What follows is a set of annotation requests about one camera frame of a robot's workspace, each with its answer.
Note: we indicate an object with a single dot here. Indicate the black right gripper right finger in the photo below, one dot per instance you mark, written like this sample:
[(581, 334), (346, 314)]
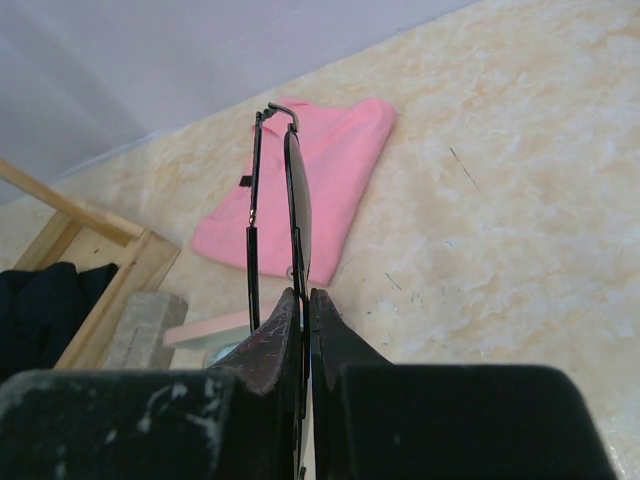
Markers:
[(374, 419)]

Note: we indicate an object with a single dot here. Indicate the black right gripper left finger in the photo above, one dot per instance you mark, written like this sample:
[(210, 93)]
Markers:
[(238, 419)]

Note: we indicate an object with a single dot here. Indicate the pink glasses case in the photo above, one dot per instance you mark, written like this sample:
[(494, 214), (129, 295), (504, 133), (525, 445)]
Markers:
[(213, 333)]

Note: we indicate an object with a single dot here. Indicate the grey glasses case green lining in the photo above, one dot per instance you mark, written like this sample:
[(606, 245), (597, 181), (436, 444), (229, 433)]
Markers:
[(138, 340)]

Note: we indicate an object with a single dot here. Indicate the tortoiseshell sunglasses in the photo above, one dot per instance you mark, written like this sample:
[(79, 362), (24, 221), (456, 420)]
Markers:
[(300, 216)]

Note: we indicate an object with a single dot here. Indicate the small light blue cloth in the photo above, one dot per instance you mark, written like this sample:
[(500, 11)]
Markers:
[(216, 354)]

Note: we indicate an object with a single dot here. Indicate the dark striped hanging garment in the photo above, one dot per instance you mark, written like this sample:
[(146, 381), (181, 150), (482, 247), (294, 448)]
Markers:
[(41, 311)]

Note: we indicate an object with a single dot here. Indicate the wooden clothes rack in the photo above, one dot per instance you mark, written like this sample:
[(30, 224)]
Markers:
[(89, 237)]

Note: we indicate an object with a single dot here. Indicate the pink folded shirt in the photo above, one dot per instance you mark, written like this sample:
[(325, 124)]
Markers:
[(340, 147)]

